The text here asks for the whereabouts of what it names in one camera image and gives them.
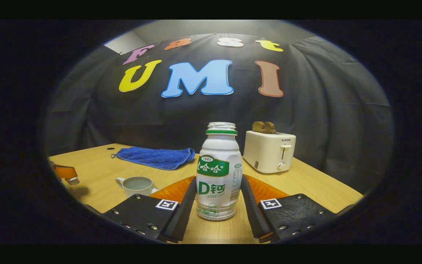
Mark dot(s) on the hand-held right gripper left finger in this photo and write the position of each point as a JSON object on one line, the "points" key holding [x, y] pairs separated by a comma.
{"points": [[185, 216]]}

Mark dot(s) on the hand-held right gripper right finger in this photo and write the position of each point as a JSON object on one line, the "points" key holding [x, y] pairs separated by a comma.
{"points": [[253, 216]]}

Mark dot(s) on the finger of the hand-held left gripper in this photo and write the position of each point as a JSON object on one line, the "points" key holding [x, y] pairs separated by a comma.
{"points": [[66, 171]]}

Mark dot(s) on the white ceramic teacup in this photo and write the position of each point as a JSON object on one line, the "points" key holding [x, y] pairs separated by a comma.
{"points": [[137, 192]]}

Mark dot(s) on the white green-label water bottle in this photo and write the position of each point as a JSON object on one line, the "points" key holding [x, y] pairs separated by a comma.
{"points": [[218, 146]]}

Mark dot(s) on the blue towel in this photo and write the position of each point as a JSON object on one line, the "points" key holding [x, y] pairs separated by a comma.
{"points": [[156, 157]]}

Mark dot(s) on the white toaster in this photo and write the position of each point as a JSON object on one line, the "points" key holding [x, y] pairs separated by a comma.
{"points": [[266, 150]]}

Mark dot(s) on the brown toast slice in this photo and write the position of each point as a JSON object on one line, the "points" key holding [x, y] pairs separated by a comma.
{"points": [[258, 127], [270, 128]]}

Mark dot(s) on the black backdrop cloth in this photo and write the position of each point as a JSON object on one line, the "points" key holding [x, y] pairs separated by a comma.
{"points": [[141, 113]]}

